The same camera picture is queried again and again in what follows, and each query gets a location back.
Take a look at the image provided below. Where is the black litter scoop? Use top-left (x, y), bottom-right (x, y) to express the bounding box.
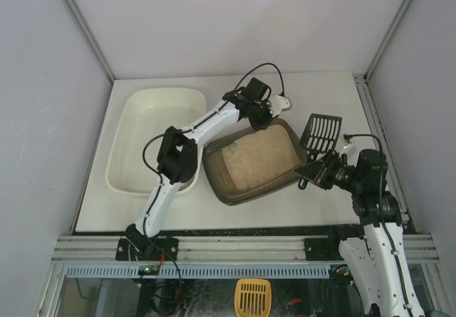
top-left (298, 113), bottom-right (342, 190)

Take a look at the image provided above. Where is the dark brown litter box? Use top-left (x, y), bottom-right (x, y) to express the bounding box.
top-left (202, 118), bottom-right (307, 206)

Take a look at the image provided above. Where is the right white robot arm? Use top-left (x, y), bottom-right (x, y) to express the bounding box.
top-left (295, 149), bottom-right (425, 316)

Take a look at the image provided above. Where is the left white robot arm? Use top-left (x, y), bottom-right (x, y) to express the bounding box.
top-left (125, 78), bottom-right (290, 254)

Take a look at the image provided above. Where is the yellow litter scoop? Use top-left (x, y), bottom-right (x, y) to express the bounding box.
top-left (234, 278), bottom-right (272, 317)

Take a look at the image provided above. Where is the white plastic tray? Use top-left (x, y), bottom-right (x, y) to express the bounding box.
top-left (105, 87), bottom-right (207, 196)

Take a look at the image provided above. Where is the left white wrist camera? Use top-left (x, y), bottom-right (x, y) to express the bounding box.
top-left (269, 95), bottom-right (292, 118)

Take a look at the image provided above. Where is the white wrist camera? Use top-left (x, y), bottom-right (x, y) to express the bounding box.
top-left (338, 135), bottom-right (358, 159)
top-left (269, 95), bottom-right (292, 118)

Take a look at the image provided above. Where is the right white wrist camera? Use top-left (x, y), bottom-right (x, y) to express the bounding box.
top-left (338, 135), bottom-right (358, 159)

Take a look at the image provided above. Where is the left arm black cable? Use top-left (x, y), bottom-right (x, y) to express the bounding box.
top-left (237, 63), bottom-right (286, 97)

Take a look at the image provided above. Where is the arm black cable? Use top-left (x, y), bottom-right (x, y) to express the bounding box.
top-left (237, 63), bottom-right (286, 97)
top-left (343, 133), bottom-right (385, 161)

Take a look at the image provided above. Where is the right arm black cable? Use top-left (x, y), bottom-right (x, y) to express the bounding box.
top-left (343, 133), bottom-right (385, 161)

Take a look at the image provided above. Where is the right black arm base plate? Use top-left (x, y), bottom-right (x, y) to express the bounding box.
top-left (304, 237), bottom-right (343, 261)

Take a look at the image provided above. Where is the aluminium front rail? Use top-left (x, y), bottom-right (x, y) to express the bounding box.
top-left (51, 233), bottom-right (440, 263)

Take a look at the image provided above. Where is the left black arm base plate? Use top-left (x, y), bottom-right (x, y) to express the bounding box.
top-left (115, 237), bottom-right (179, 261)

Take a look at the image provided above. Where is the grey slotted cable duct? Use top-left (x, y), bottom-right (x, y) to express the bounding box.
top-left (66, 264), bottom-right (331, 279)

